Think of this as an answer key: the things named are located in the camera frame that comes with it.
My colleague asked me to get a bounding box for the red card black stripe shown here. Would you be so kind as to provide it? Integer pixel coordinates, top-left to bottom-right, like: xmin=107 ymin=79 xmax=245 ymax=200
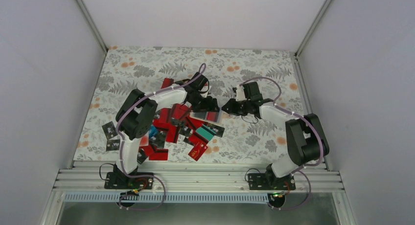
xmin=206 ymin=112 xmax=220 ymax=122

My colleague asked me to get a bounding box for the beige leather card holder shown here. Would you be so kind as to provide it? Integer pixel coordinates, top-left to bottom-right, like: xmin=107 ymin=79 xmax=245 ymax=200
xmin=190 ymin=111 xmax=223 ymax=123

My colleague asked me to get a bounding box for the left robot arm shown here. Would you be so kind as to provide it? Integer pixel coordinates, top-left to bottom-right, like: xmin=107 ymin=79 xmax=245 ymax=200
xmin=113 ymin=72 xmax=219 ymax=188

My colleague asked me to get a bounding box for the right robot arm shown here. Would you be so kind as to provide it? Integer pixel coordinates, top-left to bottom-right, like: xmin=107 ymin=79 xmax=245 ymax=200
xmin=222 ymin=82 xmax=329 ymax=189

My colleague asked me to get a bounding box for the red card top left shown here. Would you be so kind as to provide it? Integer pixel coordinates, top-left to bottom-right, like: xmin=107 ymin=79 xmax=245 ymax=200
xmin=161 ymin=78 xmax=174 ymax=89

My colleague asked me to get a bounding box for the black vip card upper right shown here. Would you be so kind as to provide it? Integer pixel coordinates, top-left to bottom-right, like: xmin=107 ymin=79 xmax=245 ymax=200
xmin=208 ymin=124 xmax=225 ymax=137

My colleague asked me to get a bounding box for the black vip card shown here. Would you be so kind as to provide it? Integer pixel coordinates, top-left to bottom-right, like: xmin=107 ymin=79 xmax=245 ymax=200
xmin=106 ymin=139 xmax=120 ymax=152
xmin=102 ymin=121 xmax=118 ymax=140
xmin=208 ymin=124 xmax=225 ymax=137

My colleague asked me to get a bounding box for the teal card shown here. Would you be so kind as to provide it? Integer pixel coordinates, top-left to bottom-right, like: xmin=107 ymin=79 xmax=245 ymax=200
xmin=195 ymin=125 xmax=216 ymax=142

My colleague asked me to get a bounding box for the blue card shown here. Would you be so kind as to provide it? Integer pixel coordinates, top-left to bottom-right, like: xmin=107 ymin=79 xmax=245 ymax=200
xmin=148 ymin=125 xmax=159 ymax=138

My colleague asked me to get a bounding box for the red card bottom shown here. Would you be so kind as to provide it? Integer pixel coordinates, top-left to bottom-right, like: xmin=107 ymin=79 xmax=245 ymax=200
xmin=148 ymin=152 xmax=168 ymax=161

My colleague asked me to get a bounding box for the black vip card far left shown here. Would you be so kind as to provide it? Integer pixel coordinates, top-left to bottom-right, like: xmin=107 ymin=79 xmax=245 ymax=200
xmin=102 ymin=121 xmax=118 ymax=140

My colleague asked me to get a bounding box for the black vip card left lower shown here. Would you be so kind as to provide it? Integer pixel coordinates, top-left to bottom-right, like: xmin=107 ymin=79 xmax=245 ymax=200
xmin=106 ymin=139 xmax=120 ymax=152

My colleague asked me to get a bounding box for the floral table mat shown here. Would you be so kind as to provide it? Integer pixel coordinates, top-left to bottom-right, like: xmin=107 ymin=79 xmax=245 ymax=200
xmin=74 ymin=46 xmax=306 ymax=166

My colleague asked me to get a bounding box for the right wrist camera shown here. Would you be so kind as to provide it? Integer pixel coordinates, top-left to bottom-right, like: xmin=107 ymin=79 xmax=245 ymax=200
xmin=233 ymin=86 xmax=246 ymax=102

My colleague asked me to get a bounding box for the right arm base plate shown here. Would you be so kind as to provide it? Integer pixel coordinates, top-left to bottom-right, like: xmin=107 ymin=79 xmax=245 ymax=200
xmin=247 ymin=173 xmax=296 ymax=191

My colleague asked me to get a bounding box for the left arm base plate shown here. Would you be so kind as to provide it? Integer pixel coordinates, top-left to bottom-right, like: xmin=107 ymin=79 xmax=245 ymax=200
xmin=104 ymin=172 xmax=154 ymax=190

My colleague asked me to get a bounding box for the aluminium rail frame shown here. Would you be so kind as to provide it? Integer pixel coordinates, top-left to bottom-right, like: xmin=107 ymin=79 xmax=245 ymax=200
xmin=41 ymin=161 xmax=355 ymax=225

